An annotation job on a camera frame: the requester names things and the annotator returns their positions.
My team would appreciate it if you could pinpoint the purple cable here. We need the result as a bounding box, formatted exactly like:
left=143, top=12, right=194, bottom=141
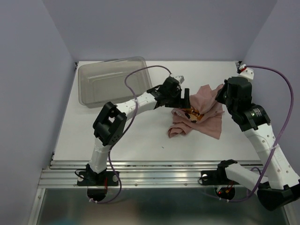
left=89, top=66, right=174, bottom=204
left=217, top=64, right=294, bottom=203

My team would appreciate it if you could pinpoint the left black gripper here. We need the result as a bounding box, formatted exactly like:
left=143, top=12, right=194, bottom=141
left=164, top=87, right=189, bottom=108

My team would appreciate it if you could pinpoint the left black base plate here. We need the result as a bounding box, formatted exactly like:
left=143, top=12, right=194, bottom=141
left=75, top=171, right=119, bottom=187

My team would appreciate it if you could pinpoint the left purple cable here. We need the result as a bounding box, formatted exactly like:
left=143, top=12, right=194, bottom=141
left=89, top=66, right=174, bottom=204

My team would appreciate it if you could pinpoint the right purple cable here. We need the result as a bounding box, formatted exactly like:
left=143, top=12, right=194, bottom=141
left=217, top=64, right=294, bottom=203

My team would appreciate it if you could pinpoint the aluminium rail frame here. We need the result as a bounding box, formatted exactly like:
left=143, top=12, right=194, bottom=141
left=37, top=61, right=287, bottom=188

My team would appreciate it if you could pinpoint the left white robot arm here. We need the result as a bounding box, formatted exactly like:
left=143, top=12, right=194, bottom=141
left=84, top=76, right=190, bottom=185

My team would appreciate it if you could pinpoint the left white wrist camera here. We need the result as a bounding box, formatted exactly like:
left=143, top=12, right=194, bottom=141
left=171, top=75, right=185, bottom=84

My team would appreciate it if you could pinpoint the clear plastic bin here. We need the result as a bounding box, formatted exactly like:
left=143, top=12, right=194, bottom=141
left=78, top=56, right=152, bottom=108

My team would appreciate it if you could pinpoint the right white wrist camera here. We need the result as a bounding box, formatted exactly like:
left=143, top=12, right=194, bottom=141
left=237, top=64, right=254, bottom=82

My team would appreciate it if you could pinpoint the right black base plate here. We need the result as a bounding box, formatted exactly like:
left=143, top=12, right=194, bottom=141
left=198, top=170, right=232, bottom=186

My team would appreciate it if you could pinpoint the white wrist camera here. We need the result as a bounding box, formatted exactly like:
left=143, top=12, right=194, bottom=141
left=171, top=75, right=185, bottom=84
left=237, top=64, right=254, bottom=82

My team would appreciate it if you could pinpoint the pink t shirt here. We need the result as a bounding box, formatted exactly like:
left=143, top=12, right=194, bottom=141
left=167, top=84, right=224, bottom=140

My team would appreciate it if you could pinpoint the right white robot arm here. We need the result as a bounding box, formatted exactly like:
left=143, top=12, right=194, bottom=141
left=216, top=77, right=300, bottom=211

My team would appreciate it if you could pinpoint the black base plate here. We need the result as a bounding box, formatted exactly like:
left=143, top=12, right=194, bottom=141
left=75, top=171, right=119, bottom=187
left=198, top=170, right=232, bottom=186

